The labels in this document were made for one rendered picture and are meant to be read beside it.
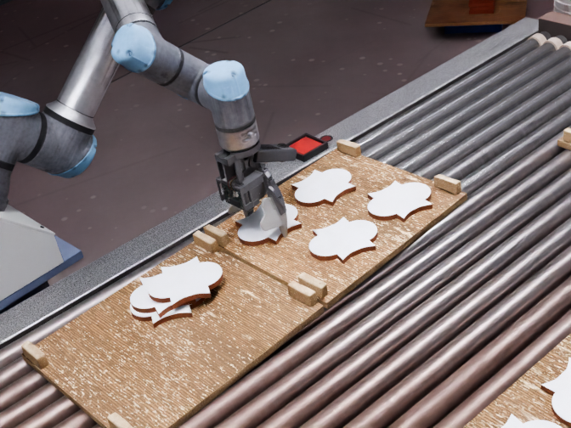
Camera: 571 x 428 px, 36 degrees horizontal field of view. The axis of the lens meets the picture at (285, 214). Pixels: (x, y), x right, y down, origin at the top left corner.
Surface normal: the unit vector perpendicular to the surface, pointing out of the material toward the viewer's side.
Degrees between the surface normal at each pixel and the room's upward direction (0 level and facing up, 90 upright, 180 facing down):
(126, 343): 0
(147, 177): 0
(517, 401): 0
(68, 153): 91
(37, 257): 90
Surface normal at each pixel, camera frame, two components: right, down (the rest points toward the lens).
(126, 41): -0.65, -0.27
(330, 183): -0.15, -0.82
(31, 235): 0.70, 0.31
